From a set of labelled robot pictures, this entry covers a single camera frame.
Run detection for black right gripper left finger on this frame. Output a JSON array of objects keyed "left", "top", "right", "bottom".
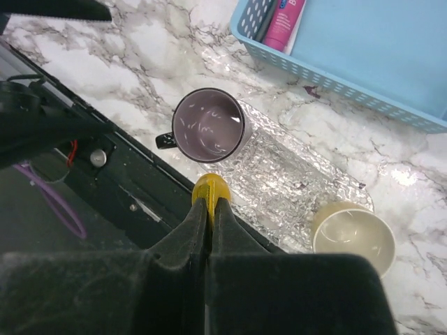
[{"left": 1, "top": 200, "right": 208, "bottom": 334}]

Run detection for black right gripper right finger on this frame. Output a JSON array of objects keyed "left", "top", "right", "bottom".
[{"left": 208, "top": 198, "right": 397, "bottom": 334}]

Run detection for yellow ceramic mug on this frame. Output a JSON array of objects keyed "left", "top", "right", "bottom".
[{"left": 311, "top": 202, "right": 396, "bottom": 278}]

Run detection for yellow toothpaste tube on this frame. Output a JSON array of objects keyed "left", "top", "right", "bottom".
[{"left": 191, "top": 173, "right": 231, "bottom": 229}]

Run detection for clear textured glass tray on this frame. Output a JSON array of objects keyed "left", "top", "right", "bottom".
[{"left": 203, "top": 102, "right": 374, "bottom": 253}]

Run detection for purple grey mug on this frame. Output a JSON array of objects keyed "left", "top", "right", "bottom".
[{"left": 155, "top": 87, "right": 253, "bottom": 164}]

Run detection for light blue plastic basket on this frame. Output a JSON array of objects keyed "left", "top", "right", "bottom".
[{"left": 230, "top": 1, "right": 446, "bottom": 133}]

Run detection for pink toothpaste tube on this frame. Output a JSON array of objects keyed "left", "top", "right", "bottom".
[{"left": 263, "top": 0, "right": 306, "bottom": 55}]

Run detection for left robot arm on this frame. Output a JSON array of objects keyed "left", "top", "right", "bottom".
[{"left": 1, "top": 1, "right": 115, "bottom": 169}]

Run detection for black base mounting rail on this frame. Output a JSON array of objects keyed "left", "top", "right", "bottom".
[{"left": 1, "top": 43, "right": 192, "bottom": 252}]

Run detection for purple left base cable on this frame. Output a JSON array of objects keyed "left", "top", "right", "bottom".
[{"left": 13, "top": 162, "right": 87, "bottom": 240}]

